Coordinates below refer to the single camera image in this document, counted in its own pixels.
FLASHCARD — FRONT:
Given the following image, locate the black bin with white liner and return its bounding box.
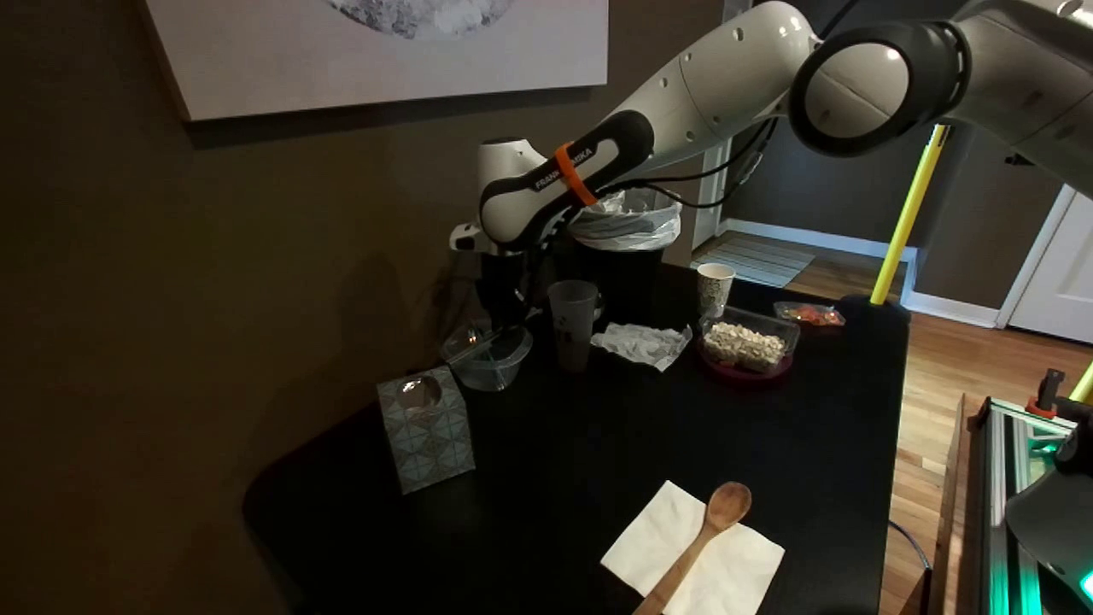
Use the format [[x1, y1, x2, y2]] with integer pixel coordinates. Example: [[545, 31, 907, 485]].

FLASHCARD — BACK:
[[564, 185, 685, 309]]

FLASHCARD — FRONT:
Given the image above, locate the small snack packet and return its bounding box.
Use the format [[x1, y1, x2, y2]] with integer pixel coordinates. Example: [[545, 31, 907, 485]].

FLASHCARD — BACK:
[[771, 299, 850, 331]]

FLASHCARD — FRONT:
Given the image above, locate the wooden spoon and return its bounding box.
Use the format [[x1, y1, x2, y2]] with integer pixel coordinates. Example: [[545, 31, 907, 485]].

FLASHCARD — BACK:
[[630, 480, 758, 615]]

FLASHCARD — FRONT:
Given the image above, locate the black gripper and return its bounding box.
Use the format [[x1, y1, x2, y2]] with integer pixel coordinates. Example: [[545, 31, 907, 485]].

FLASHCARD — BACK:
[[472, 241, 545, 353]]

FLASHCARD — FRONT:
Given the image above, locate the white panel door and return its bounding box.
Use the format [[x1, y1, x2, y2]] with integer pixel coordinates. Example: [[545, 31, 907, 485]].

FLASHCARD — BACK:
[[997, 181, 1093, 349]]

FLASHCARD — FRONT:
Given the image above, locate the patterned paper cup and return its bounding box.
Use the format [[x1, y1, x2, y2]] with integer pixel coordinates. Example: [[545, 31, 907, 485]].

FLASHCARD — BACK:
[[694, 260, 742, 334]]

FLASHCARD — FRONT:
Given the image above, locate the white door frame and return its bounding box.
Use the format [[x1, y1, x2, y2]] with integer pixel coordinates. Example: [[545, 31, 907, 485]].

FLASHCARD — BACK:
[[685, 140, 736, 253]]

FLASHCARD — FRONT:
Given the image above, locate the white paper napkin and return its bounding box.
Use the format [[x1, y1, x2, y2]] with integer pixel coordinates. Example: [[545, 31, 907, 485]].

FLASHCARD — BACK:
[[597, 480, 789, 615]]

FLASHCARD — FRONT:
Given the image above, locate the crumpled white paper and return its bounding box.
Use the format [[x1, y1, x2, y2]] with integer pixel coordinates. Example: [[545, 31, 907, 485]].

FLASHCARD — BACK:
[[587, 321, 698, 377]]

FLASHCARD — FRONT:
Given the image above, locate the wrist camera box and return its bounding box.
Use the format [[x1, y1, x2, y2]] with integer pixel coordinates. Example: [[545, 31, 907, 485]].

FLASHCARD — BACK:
[[448, 218, 496, 260]]

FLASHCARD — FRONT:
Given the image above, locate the black orange clamp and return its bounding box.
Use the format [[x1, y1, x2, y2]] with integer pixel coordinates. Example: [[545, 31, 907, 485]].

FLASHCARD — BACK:
[[1022, 364, 1093, 425]]

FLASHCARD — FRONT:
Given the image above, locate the dark translucent plastic cup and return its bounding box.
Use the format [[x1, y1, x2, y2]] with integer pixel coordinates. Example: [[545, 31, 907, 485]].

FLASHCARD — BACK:
[[544, 276, 605, 377]]

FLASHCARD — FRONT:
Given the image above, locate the white framed wall picture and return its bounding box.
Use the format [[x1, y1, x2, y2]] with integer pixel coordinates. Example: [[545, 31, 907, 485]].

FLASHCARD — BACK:
[[141, 0, 612, 127]]

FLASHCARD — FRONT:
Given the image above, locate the clear container of popcorn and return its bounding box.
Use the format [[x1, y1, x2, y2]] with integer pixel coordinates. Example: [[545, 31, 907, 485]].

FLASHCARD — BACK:
[[698, 304, 801, 382]]

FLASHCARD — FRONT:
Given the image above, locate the orange band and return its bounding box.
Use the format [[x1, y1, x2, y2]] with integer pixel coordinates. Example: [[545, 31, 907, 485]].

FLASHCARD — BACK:
[[553, 140, 600, 213]]

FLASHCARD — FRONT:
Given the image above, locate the light floor mat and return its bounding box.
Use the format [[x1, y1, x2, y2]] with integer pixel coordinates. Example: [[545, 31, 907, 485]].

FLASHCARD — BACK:
[[685, 228, 819, 290]]

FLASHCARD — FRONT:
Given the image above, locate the aluminium profile frame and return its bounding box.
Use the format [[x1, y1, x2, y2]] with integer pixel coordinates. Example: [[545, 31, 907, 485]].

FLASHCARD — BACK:
[[960, 389, 1079, 615]]

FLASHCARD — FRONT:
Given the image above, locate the yellow pole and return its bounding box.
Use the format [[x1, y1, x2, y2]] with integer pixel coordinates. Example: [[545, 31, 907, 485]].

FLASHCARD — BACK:
[[868, 121, 954, 309]]

